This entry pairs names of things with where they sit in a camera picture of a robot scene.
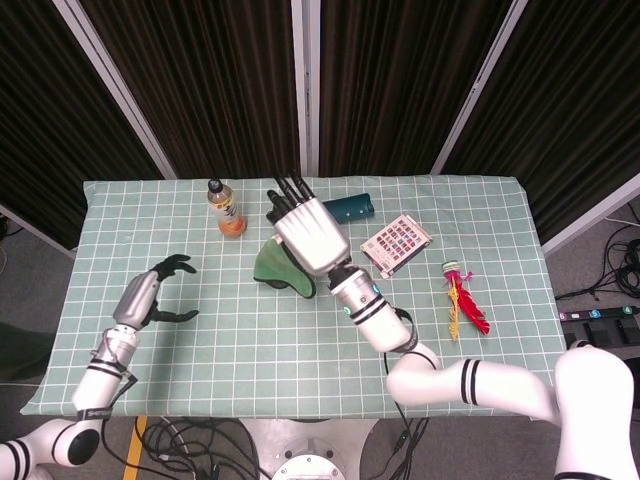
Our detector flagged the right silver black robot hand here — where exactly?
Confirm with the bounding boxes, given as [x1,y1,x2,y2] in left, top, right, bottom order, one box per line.
[265,172,351,277]

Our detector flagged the black tangled cable bundle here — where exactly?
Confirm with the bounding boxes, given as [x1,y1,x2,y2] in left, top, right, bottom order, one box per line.
[554,219,640,302]

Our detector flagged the teal cylindrical tube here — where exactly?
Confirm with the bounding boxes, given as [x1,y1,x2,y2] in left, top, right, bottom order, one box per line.
[322,192,376,225]

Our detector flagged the black floor cable bundle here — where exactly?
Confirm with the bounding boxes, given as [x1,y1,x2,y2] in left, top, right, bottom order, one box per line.
[102,417,262,480]

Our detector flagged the orange tea plastic bottle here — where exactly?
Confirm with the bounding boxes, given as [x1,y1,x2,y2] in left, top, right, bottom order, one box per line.
[206,178,248,241]

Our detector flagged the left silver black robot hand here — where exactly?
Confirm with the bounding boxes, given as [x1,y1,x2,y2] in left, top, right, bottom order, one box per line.
[112,253,200,331]

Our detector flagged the black cable with inline switch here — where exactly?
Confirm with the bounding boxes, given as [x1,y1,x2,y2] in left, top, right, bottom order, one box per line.
[378,399,432,480]

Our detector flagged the red yellow feather shuttlecock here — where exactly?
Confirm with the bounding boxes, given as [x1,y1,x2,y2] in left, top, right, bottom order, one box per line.
[441,259,492,343]

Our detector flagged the green checked tablecloth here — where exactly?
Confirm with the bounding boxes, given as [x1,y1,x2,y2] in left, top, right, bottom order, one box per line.
[20,173,582,421]

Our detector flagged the white printed card box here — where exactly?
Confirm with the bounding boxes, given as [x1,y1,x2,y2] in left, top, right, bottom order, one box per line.
[360,213,434,280]

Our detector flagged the green cloth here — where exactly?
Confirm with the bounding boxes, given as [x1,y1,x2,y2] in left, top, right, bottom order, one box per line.
[252,237,317,300]

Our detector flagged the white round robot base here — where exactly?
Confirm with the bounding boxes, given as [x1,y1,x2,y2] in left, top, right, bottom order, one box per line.
[239,417,379,480]

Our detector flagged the yellow floor tape strip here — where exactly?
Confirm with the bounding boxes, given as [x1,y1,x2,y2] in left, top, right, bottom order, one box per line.
[122,416,149,480]

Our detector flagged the dark curtain partition panel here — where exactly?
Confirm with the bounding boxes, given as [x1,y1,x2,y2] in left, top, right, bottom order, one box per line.
[432,0,640,255]
[292,0,532,177]
[53,0,307,180]
[0,0,177,259]

